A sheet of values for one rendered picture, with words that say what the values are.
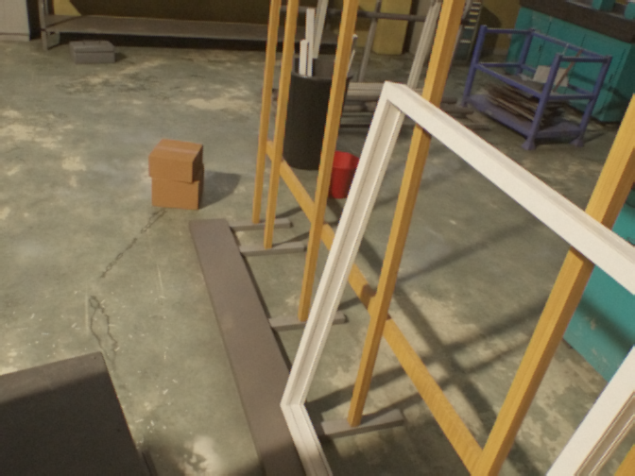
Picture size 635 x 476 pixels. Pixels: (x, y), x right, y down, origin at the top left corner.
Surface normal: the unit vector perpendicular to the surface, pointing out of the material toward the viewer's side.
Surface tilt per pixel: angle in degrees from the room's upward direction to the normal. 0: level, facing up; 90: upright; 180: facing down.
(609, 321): 90
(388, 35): 90
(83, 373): 0
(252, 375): 0
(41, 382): 0
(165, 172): 90
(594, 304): 90
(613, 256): 82
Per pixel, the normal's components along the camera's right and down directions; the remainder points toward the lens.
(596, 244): -0.92, -0.06
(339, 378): 0.12, -0.85
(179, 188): 0.03, 0.52
